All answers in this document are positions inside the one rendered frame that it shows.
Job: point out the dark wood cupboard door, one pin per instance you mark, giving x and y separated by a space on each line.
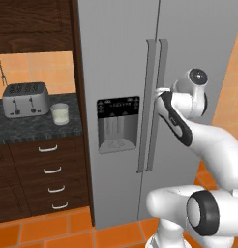
9 187

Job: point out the dark wood side panel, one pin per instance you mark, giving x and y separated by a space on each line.
81 106

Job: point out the plain grey fridge door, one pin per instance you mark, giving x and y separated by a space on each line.
195 38

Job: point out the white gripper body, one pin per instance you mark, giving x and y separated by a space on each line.
162 91

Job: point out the black fridge water dispenser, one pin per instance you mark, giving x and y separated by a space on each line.
117 124

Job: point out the grey fridge door with dispenser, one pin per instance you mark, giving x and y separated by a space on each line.
117 64

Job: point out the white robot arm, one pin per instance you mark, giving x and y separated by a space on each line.
217 151

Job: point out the silver four-slot toaster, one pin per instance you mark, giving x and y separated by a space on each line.
25 100

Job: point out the dark wood drawer front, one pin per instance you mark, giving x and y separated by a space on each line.
63 147
30 169
35 189
38 206

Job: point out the dark wood wall cupboard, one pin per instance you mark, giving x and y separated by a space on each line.
34 25

